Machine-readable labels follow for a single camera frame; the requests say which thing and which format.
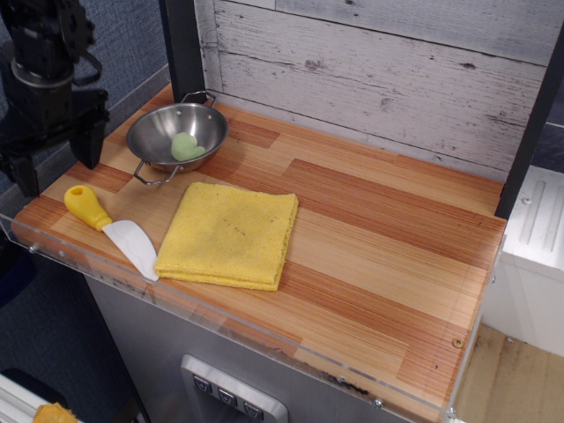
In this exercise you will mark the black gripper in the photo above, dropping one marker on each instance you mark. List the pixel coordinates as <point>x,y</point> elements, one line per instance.
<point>39,118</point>

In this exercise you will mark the yellow handled white toy knife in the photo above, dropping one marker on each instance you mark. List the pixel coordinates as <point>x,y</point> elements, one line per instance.
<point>127,235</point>

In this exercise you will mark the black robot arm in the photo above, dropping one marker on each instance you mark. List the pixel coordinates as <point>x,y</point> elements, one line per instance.
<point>46,72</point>

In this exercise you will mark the green toy vegetable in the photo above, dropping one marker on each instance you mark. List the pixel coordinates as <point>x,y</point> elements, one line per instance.
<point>185,147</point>

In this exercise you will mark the folded yellow cloth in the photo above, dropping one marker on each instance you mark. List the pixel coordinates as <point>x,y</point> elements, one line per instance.
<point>226,236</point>

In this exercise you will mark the stainless steel toy cabinet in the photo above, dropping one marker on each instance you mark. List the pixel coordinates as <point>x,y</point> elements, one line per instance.
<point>152,338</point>

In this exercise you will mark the yellow object at bottom left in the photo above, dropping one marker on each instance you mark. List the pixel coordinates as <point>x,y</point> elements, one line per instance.
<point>53,413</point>

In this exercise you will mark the silver button control panel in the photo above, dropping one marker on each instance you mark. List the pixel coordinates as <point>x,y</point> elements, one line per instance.
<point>232,392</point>

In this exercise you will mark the white ribbed shelf unit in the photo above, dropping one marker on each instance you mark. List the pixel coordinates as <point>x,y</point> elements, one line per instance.
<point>525,298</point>

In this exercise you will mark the clear acrylic guard rail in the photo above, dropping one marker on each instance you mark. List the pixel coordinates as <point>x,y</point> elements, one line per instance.
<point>386,318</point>

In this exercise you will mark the right black frame post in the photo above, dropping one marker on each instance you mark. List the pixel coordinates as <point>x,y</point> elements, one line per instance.
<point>533,131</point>

